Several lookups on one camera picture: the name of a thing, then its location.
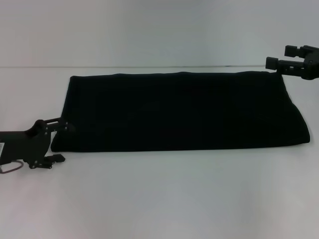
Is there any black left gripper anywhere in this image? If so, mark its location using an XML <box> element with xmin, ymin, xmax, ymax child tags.
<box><xmin>0</xmin><ymin>117</ymin><xmax>76</xmax><ymax>170</ymax></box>

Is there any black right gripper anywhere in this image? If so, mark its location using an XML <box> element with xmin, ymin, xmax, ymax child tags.
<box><xmin>265</xmin><ymin>45</ymin><xmax>319</xmax><ymax>81</ymax></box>

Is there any black shirt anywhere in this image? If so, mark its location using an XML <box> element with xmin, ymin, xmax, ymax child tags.
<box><xmin>50</xmin><ymin>71</ymin><xmax>313</xmax><ymax>153</ymax></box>

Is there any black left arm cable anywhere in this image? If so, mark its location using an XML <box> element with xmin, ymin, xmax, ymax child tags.
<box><xmin>0</xmin><ymin>160</ymin><xmax>25</xmax><ymax>174</ymax></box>

